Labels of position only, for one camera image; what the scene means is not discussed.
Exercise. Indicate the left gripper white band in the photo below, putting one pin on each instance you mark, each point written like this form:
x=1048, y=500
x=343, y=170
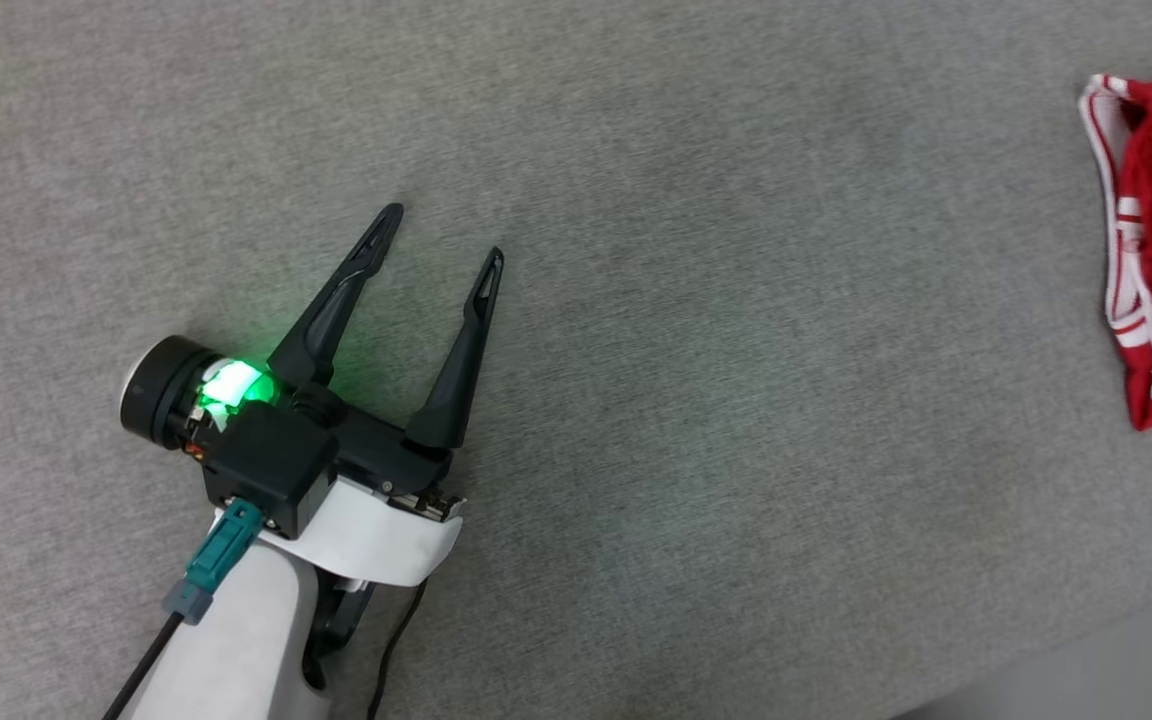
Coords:
x=391, y=545

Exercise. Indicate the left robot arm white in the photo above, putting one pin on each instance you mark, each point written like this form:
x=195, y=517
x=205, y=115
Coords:
x=236, y=640

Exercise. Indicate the grey fabric sofa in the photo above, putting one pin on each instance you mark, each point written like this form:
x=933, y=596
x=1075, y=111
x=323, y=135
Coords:
x=686, y=350

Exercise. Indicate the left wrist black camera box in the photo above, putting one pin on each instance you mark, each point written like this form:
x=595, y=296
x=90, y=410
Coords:
x=271, y=465

